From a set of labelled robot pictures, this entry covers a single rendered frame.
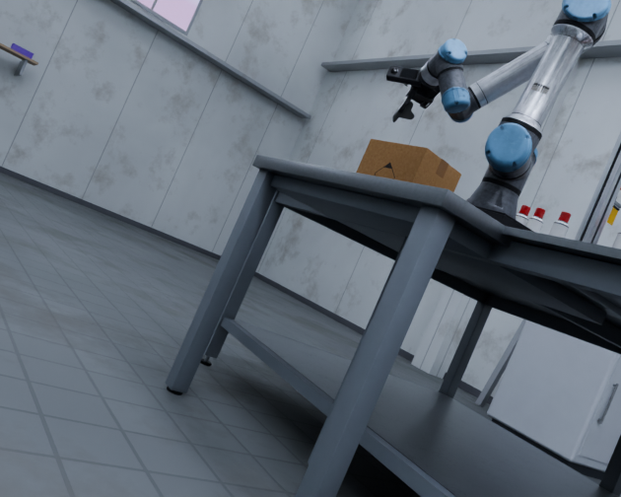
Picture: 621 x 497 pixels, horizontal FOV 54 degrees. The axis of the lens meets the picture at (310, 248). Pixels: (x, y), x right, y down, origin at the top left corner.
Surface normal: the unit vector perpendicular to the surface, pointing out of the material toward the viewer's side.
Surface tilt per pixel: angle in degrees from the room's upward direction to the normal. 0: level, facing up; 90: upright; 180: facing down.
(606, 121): 90
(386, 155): 90
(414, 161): 90
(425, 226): 90
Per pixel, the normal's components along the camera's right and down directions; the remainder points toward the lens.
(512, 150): -0.40, -0.03
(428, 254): 0.53, 0.21
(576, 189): -0.75, -0.35
